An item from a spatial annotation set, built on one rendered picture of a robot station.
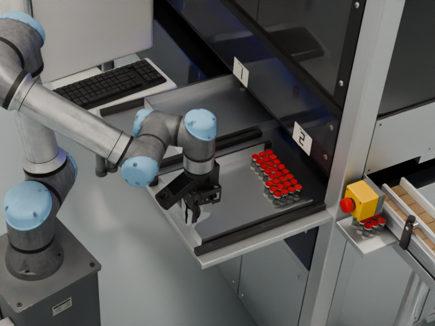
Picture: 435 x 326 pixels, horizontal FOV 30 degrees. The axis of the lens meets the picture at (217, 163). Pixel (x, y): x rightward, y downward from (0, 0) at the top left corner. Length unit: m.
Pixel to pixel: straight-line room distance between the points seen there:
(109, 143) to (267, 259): 1.03
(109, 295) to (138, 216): 0.43
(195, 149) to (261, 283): 0.99
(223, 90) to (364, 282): 0.75
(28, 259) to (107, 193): 1.42
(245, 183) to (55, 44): 0.82
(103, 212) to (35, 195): 1.39
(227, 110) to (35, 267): 0.80
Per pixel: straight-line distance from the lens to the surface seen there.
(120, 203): 3.47
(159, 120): 1.90
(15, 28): 1.90
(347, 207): 2.09
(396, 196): 2.21
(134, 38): 2.86
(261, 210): 2.22
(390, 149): 2.17
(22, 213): 2.03
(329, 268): 2.39
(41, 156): 2.09
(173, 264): 3.23
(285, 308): 2.70
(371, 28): 1.87
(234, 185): 2.28
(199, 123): 1.86
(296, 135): 2.27
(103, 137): 1.80
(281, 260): 2.60
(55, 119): 1.81
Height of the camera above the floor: 2.44
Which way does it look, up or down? 42 degrees down
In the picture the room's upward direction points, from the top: 5 degrees clockwise
